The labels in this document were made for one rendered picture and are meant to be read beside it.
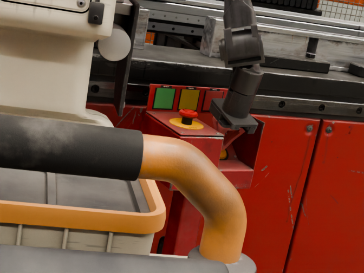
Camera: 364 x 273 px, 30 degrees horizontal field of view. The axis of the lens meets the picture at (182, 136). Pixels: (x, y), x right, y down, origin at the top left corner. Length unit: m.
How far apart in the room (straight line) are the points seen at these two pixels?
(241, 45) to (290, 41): 0.49
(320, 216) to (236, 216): 1.41
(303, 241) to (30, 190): 1.37
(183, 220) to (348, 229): 0.65
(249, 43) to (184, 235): 0.45
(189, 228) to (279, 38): 0.59
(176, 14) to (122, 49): 1.03
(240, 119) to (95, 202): 0.84
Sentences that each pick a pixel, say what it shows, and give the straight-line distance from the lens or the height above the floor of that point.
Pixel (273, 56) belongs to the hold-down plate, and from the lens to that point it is 1.74.
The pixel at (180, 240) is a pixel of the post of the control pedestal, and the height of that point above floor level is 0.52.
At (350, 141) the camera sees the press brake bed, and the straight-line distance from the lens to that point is 1.86.
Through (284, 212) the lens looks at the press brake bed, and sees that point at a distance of 1.83.
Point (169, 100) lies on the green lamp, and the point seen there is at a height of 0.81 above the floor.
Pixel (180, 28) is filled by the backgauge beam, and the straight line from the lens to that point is 1.95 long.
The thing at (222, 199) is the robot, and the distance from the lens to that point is 0.49.
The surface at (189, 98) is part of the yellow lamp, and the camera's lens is 1.49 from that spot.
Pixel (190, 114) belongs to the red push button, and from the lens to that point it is 1.38.
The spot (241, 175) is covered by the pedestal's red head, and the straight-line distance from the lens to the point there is 1.44.
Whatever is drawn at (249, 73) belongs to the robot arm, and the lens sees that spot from 1.36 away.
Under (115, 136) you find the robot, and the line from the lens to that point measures 0.47.
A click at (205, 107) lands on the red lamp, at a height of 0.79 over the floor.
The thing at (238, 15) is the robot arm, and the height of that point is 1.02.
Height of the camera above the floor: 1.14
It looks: 16 degrees down
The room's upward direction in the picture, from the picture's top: 11 degrees clockwise
